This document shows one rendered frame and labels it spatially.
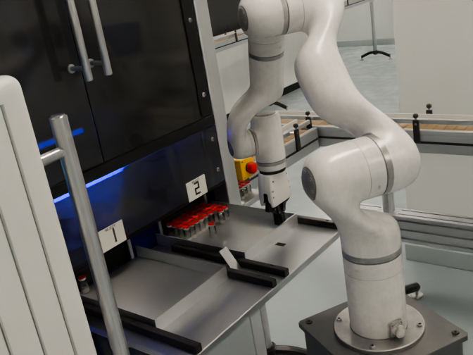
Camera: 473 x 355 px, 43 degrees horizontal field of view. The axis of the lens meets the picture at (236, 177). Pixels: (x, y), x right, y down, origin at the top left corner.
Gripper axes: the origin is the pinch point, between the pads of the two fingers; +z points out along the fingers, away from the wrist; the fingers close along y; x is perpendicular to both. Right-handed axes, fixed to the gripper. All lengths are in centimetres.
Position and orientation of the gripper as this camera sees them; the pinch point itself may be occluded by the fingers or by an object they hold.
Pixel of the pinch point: (279, 218)
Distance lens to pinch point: 175.4
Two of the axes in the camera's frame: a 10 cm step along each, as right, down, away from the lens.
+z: 1.6, 9.3, 3.3
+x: 7.8, 0.9, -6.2
